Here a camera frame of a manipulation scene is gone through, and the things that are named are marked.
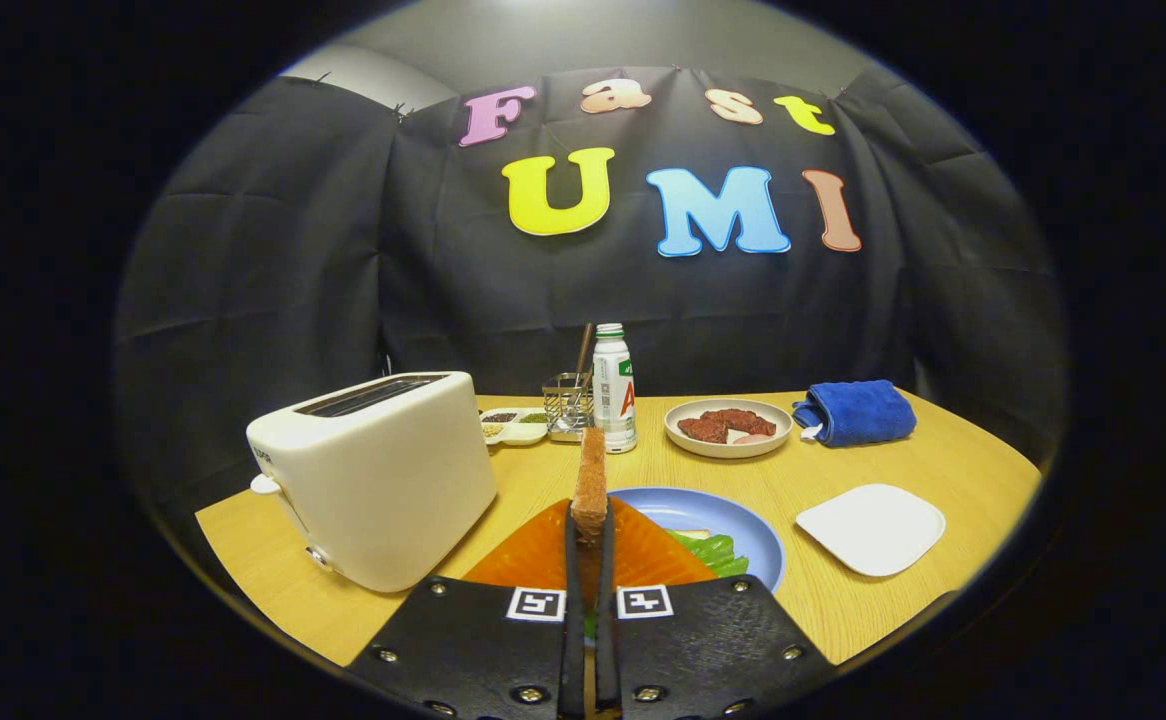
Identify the blue folded towel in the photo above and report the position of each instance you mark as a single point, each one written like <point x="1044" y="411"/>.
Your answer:
<point x="863" y="412"/>

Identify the white square plate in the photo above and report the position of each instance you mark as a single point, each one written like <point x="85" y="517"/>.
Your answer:
<point x="873" y="530"/>

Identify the brown meat piece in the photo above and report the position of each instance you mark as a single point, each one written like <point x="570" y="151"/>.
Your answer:
<point x="743" y="420"/>
<point x="701" y="430"/>

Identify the white divided condiment dish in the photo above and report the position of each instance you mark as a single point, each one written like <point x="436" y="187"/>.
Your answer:
<point x="518" y="433"/>

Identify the white drink bottle green cap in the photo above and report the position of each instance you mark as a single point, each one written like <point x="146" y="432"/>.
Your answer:
<point x="613" y="400"/>

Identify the beige round plate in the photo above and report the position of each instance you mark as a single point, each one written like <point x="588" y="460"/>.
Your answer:
<point x="683" y="447"/>

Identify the white toaster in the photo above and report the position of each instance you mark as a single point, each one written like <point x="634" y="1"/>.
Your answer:
<point x="393" y="480"/>

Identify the pink ham slice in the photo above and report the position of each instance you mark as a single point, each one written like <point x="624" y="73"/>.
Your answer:
<point x="748" y="439"/>

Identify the toasted bread slice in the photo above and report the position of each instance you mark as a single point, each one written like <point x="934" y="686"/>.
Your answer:
<point x="591" y="485"/>

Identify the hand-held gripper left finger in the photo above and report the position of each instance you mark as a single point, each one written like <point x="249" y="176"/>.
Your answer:
<point x="572" y="640"/>

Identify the white bread slice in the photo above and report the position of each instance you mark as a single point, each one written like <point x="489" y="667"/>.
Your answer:
<point x="693" y="533"/>

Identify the green lettuce leaf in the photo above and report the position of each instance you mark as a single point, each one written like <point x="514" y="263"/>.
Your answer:
<point x="718" y="552"/>

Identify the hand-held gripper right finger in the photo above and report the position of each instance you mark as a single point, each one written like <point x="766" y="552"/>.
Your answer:
<point x="606" y="650"/>

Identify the blue round plate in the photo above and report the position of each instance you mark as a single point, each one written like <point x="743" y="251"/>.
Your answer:
<point x="683" y="505"/>

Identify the brown wooden chopstick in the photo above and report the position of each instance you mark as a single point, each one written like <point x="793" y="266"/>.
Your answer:
<point x="584" y="350"/>

